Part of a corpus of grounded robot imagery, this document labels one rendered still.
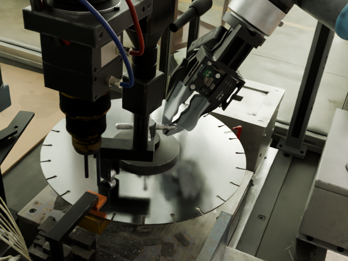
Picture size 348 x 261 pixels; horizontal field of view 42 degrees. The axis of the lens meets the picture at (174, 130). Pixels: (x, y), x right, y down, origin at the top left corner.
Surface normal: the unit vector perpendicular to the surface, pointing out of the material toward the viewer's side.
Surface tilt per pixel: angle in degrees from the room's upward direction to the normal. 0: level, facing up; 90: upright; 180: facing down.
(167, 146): 5
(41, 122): 0
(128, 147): 0
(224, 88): 78
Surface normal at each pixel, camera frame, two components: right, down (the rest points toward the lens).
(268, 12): 0.16, 0.45
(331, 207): -0.40, 0.49
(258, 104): 0.08, -0.82
